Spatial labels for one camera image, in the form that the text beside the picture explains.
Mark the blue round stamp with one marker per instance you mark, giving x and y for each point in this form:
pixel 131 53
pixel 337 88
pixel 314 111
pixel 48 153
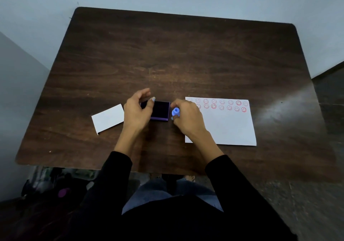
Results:
pixel 175 111

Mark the dark bag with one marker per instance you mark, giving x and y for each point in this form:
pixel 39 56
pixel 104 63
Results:
pixel 56 184

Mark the person's left hand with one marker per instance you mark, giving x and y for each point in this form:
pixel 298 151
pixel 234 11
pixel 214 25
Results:
pixel 134 111

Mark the white paper with smiley stamps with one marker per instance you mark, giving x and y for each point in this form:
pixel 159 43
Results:
pixel 231 126

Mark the purple item on bag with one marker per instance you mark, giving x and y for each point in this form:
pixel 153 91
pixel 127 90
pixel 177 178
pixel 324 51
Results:
pixel 63 193

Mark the person's left thumb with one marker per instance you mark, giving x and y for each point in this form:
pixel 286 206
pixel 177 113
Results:
pixel 149 105

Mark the person's blue jeans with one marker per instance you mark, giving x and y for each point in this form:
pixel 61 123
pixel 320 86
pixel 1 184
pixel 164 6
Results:
pixel 150 192

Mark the person's black top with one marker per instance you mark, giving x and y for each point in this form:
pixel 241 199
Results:
pixel 174 222

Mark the purple ink pad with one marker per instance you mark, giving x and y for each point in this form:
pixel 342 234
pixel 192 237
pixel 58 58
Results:
pixel 160 111

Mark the person's left forearm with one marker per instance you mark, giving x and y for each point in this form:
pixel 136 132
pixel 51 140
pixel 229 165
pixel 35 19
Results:
pixel 122 154

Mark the person's right fingers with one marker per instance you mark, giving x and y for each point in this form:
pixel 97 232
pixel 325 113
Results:
pixel 181 103

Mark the person's right forearm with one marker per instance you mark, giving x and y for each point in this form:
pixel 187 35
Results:
pixel 217 165

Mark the person's foot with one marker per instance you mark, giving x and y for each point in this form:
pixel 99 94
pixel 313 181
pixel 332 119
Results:
pixel 190 178

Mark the small white card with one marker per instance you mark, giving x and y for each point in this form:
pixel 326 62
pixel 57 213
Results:
pixel 108 118

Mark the person's right hand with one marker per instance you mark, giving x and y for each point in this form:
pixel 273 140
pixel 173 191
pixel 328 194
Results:
pixel 189 119

